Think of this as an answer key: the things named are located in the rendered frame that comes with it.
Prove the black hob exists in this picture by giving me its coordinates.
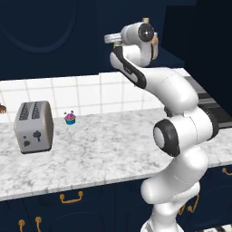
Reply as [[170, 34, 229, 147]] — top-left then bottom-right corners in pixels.
[[184, 75, 232, 131]]

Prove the tan condiment bottle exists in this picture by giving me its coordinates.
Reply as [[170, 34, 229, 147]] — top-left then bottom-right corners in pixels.
[[150, 32, 160, 61]]

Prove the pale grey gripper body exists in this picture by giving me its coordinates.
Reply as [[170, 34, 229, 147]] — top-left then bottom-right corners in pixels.
[[103, 32, 123, 44]]

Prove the navy drawer front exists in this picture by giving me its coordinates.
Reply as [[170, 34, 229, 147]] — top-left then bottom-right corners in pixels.
[[23, 182, 118, 232]]

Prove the brass drawer handle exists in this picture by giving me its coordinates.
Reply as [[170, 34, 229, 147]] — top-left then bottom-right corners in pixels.
[[221, 167, 232, 177], [59, 190, 84, 205]]

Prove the blue pink cupcake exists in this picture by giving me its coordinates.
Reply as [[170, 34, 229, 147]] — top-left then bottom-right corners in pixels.
[[63, 110, 77, 126]]

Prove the silver toaster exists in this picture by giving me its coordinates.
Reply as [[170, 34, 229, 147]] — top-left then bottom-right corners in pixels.
[[14, 100, 55, 155]]

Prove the brass cupboard handle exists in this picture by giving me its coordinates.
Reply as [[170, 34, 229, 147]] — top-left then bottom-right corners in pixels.
[[177, 194, 200, 217], [34, 216, 43, 232], [17, 218, 27, 232]]

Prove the navy tall side panel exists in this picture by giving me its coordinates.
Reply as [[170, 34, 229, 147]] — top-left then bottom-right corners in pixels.
[[183, 0, 232, 108]]

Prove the navy arched cabinet door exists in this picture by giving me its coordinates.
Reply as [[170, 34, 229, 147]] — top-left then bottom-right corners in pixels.
[[0, 0, 100, 82]]

